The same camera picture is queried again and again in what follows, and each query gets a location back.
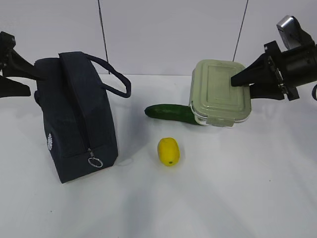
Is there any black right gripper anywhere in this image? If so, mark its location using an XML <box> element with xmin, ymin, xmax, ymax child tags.
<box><xmin>231</xmin><ymin>41</ymin><xmax>317</xmax><ymax>101</ymax></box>

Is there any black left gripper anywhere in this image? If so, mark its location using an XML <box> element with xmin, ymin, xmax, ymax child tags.
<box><xmin>0</xmin><ymin>31</ymin><xmax>46</xmax><ymax>98</ymax></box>

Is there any glass container with green lid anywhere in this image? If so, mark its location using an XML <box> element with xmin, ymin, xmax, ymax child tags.
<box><xmin>189</xmin><ymin>59</ymin><xmax>252</xmax><ymax>127</ymax></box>

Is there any dark blue lunch bag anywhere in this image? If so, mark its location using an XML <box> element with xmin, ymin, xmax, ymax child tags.
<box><xmin>34</xmin><ymin>52</ymin><xmax>131</xmax><ymax>183</ymax></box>

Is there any green cucumber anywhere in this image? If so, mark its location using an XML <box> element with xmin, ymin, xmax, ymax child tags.
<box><xmin>144</xmin><ymin>104</ymin><xmax>199</xmax><ymax>125</ymax></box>

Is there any yellow lemon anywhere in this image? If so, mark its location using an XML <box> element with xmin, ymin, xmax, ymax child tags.
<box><xmin>158</xmin><ymin>137</ymin><xmax>180</xmax><ymax>167</ymax></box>

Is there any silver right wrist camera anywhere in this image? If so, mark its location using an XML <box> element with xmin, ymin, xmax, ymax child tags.
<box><xmin>276</xmin><ymin>15</ymin><xmax>315</xmax><ymax>50</ymax></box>

